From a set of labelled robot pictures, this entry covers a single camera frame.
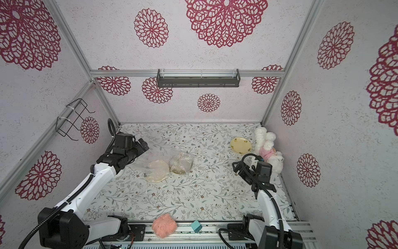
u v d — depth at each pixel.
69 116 0.76
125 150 0.62
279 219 0.44
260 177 0.64
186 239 0.73
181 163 0.93
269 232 0.41
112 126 0.61
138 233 0.73
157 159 0.97
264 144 0.92
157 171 0.93
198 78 0.93
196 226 0.75
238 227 0.75
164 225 0.71
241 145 1.09
